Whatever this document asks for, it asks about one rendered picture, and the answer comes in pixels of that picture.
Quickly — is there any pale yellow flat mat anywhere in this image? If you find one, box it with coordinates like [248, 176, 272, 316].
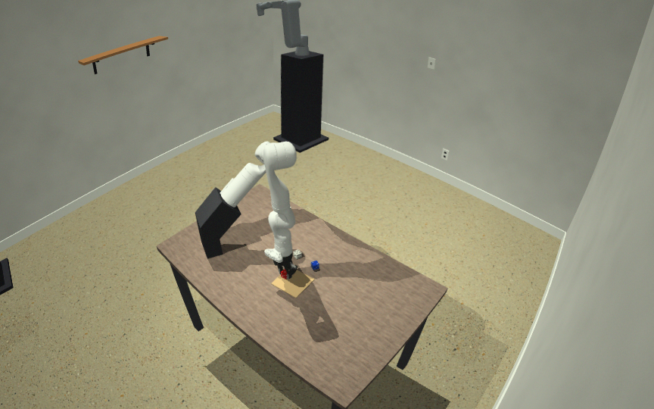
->
[271, 270, 314, 298]

